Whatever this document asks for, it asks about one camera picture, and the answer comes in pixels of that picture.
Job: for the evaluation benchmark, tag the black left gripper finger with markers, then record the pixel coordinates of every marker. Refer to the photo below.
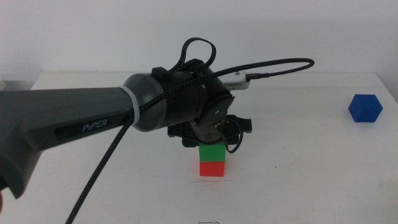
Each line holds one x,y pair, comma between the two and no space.
190,144

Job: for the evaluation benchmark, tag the green cube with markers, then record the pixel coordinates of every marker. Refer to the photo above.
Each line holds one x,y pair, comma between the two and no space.
212,153

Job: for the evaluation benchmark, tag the red cube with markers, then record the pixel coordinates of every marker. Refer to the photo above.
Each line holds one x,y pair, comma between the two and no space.
211,169

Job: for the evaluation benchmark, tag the blue cube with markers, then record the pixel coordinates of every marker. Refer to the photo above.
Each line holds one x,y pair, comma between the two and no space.
365,109

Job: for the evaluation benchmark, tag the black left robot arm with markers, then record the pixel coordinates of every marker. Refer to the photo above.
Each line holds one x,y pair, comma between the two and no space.
62,105

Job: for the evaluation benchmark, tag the white zip tie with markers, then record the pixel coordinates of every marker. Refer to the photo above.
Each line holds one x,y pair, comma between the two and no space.
134,102

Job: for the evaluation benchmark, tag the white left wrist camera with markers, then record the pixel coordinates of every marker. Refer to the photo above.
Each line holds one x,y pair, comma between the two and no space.
236,82

